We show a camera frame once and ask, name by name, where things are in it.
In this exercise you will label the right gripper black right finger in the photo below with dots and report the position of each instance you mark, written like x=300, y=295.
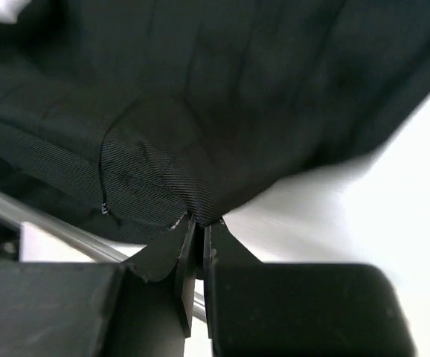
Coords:
x=297, y=309

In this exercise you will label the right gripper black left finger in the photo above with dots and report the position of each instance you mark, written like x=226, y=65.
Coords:
x=140, y=307

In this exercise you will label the black pleated skirt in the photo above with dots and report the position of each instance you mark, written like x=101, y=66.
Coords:
x=120, y=116

